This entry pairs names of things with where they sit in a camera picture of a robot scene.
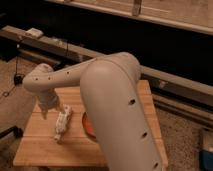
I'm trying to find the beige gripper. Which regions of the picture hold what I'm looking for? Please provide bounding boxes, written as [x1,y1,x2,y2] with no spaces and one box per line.
[37,89,66,120]

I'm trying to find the white plastic bottle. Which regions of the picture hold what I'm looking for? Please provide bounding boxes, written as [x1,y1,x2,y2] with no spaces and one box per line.
[54,104,72,142]

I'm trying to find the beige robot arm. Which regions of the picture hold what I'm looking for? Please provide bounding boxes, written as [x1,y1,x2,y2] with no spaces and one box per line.
[23,52,165,171]

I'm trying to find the orange ceramic bowl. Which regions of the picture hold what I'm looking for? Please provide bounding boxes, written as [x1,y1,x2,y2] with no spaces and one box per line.
[82,112,96,140]

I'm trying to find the black caster leg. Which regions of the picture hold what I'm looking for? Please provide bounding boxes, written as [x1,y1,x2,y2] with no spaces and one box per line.
[0,126,23,139]

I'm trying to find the white box on beam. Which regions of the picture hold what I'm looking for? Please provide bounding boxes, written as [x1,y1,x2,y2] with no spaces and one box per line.
[25,28,43,38]

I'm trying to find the wooden shelf ledge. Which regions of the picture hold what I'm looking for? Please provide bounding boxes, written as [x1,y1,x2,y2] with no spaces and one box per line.
[47,0,213,36]

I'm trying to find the black cable with plug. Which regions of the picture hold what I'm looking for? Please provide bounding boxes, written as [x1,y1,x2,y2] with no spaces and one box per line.
[0,35,26,98]

